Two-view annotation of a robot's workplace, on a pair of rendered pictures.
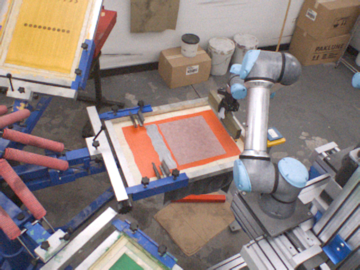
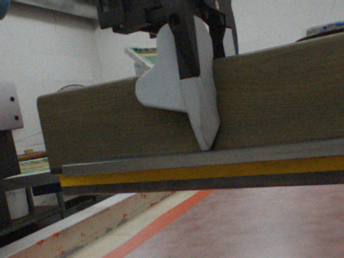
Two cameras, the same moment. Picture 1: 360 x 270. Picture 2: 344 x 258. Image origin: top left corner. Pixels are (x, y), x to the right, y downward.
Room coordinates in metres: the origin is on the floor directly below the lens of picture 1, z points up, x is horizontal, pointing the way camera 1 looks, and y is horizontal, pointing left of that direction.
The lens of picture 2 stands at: (1.74, -0.41, 1.11)
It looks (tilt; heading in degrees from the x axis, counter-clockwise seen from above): 6 degrees down; 143
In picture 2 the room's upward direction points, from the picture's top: 9 degrees counter-clockwise
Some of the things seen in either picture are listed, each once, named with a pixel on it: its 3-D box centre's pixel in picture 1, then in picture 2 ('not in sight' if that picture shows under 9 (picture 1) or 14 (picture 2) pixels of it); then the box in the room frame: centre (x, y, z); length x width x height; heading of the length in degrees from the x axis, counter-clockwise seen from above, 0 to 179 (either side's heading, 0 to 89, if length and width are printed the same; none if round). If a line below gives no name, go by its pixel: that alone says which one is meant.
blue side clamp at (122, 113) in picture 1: (128, 115); not in sight; (1.53, 0.33, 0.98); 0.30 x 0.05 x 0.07; 119
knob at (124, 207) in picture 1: (124, 205); not in sight; (0.88, 0.21, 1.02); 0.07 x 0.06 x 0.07; 119
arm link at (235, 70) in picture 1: (236, 76); not in sight; (1.50, -0.24, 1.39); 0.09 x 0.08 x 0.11; 5
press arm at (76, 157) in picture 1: (83, 155); not in sight; (1.13, 0.48, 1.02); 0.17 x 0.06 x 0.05; 119
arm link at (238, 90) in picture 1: (241, 88); not in sight; (1.41, -0.27, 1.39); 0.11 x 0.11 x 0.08; 5
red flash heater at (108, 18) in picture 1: (78, 27); not in sight; (2.32, 0.88, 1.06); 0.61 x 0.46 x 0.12; 179
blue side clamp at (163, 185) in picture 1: (160, 185); not in sight; (1.05, 0.06, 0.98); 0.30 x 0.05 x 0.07; 119
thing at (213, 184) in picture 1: (198, 179); not in sight; (1.27, -0.15, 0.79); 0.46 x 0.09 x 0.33; 119
